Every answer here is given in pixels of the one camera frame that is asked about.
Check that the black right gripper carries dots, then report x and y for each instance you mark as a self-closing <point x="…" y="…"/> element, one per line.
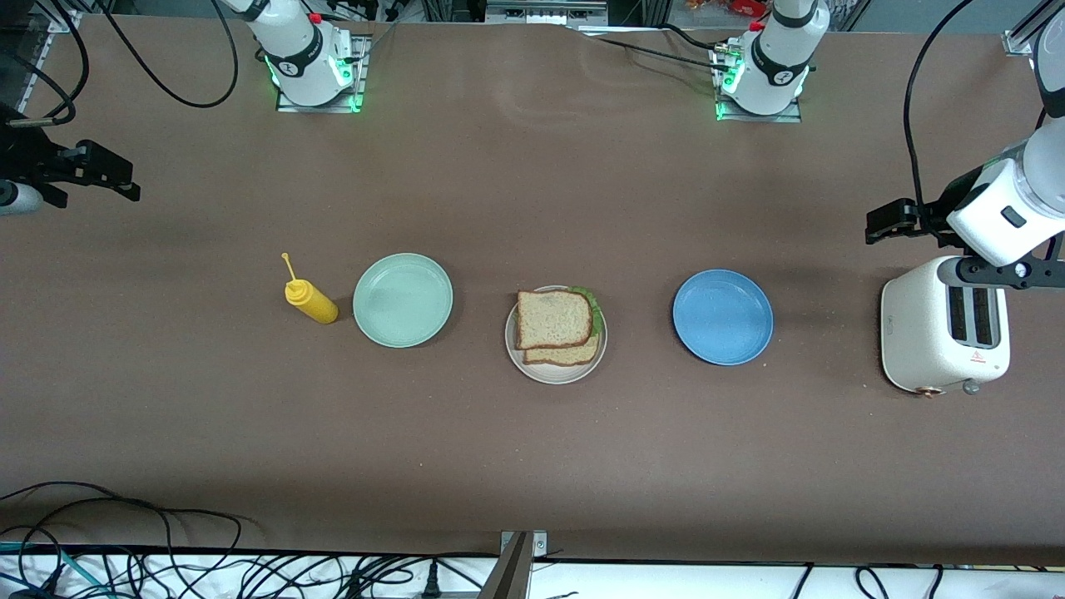
<point x="25" y="155"/>

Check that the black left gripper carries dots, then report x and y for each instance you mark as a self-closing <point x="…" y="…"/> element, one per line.
<point x="930" y="218"/>

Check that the yellow mustard squeeze bottle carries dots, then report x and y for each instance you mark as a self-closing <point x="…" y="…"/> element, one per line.
<point x="312" y="303"/>

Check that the green lettuce leaf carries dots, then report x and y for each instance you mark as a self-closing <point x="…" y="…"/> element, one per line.
<point x="592" y="301"/>

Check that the brown bread slice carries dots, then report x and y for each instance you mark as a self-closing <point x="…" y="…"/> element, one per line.
<point x="551" y="319"/>
<point x="574" y="353"/>

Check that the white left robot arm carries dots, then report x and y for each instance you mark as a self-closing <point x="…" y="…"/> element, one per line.
<point x="774" y="66"/>

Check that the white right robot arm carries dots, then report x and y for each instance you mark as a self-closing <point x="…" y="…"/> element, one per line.
<point x="304" y="66"/>

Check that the blue plate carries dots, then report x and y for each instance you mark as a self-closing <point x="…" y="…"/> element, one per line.
<point x="722" y="316"/>

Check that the mint green plate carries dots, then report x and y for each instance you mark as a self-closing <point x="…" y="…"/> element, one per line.
<point x="403" y="299"/>

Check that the beige plate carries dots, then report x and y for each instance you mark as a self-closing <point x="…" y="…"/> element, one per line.
<point x="556" y="374"/>

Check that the white toaster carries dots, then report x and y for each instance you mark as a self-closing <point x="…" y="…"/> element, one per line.
<point x="915" y="333"/>

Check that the copper toaster dial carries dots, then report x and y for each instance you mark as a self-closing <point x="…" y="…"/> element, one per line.
<point x="928" y="391"/>

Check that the red yellow packets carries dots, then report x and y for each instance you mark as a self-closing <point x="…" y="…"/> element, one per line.
<point x="728" y="7"/>

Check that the grey metal rack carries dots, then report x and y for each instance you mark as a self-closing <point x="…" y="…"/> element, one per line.
<point x="545" y="10"/>

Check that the black power plug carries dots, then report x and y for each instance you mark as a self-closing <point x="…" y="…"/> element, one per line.
<point x="431" y="582"/>

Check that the aluminium profile rail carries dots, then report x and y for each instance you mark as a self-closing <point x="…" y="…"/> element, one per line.
<point x="33" y="66"/>
<point x="1027" y="29"/>

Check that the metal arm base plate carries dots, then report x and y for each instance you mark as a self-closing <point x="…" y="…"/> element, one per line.
<point x="358" y="75"/>
<point x="795" y="112"/>

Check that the metal table bracket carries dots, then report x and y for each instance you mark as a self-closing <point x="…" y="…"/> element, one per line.
<point x="516" y="566"/>

